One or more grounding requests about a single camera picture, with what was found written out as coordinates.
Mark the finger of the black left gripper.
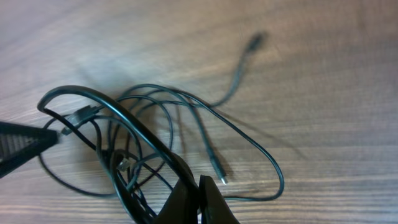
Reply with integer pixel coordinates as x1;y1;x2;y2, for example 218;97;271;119
1;121;59;178

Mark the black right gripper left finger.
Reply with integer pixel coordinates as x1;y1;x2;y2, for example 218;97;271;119
152;152;200;224

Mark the black micro USB cable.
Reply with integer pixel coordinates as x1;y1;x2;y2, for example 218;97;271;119
108;30;285;202

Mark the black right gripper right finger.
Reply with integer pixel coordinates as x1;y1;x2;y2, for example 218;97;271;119
199;175;239;224

